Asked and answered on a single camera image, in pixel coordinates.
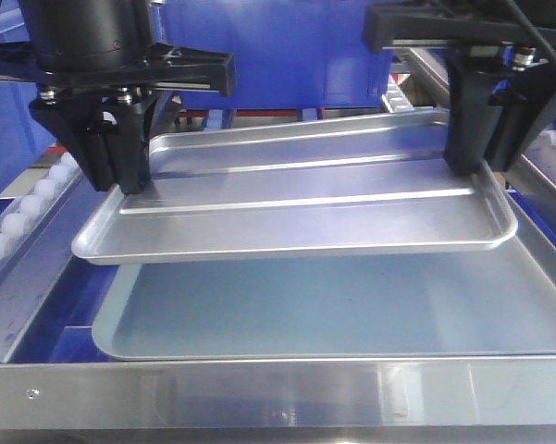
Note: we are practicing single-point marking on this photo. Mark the far right roller track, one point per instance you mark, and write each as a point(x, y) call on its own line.
point(541, 153)

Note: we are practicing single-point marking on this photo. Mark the right white roller track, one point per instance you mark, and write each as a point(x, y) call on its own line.
point(394, 99)

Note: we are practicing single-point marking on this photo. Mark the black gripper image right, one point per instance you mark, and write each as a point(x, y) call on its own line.
point(481, 41)

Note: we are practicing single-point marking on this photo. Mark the large grey flat tray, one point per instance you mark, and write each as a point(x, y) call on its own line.
point(501, 301)

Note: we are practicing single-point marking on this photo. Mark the blue bin lower left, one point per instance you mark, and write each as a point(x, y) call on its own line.
point(61, 332)

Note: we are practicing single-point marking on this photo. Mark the ribbed silver metal tray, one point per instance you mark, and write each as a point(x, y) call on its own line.
point(342, 186)

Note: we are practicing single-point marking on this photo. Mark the far left roller track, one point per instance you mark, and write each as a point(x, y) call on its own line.
point(25, 214)

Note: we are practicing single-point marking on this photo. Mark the blue bin left shelf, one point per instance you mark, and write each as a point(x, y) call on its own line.
point(22, 139)

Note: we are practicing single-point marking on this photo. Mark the steel front rail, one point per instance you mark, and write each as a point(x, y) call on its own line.
point(382, 400)

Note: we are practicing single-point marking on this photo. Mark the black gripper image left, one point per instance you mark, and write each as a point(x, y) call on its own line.
point(110, 140)

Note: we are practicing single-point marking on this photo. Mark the large blue bin centre back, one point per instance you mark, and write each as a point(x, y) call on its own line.
point(288, 54)

